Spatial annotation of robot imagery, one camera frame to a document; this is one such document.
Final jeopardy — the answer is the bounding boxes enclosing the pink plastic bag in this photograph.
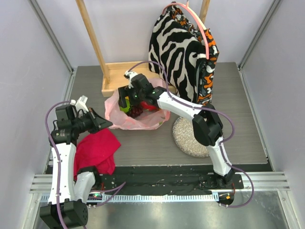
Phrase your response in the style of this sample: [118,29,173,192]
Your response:
[104,78,171,131]

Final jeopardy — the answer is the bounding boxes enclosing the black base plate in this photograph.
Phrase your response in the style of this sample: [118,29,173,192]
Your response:
[100,165,244,196]

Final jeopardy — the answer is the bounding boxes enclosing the fake red fruit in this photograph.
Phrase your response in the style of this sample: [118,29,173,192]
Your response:
[140,101,159,111]

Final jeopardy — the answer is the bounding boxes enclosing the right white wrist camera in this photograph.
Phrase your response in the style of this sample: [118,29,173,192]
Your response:
[124,71,138,88]

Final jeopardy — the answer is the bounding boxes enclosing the fake green apple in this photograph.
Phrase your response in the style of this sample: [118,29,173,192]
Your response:
[120,99,131,114]

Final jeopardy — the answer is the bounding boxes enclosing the pink clothes hanger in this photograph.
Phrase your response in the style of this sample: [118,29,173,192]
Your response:
[163,1,210,60]

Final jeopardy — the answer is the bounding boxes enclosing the red cloth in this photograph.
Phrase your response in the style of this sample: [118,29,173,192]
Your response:
[73,129,121,179]

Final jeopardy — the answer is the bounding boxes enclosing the zebra print garment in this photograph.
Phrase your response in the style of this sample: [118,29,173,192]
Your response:
[148,4,212,104]

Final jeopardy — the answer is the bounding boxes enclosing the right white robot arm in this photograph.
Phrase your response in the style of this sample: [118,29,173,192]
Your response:
[118,72,234,188]

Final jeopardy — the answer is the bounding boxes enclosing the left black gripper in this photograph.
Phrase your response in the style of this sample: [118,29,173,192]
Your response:
[71,107,112,134]

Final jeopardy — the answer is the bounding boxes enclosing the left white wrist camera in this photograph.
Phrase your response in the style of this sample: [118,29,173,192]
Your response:
[70,95,89,113]

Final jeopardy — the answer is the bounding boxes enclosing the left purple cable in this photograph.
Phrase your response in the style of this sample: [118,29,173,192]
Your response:
[45,100,126,229]

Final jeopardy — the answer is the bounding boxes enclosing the white cable duct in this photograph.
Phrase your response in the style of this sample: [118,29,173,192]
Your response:
[40,193,219,203]

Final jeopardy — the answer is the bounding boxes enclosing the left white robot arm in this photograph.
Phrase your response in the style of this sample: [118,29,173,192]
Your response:
[40,101,112,229]

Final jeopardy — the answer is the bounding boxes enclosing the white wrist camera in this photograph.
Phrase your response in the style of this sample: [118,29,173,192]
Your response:
[124,71,138,88]
[70,95,89,113]

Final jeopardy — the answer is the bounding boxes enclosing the fake dark grapes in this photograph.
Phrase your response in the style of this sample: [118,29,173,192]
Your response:
[127,106,143,119]

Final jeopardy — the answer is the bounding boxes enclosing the wooden clothes rack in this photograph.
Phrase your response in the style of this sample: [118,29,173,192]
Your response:
[75,0,211,98]

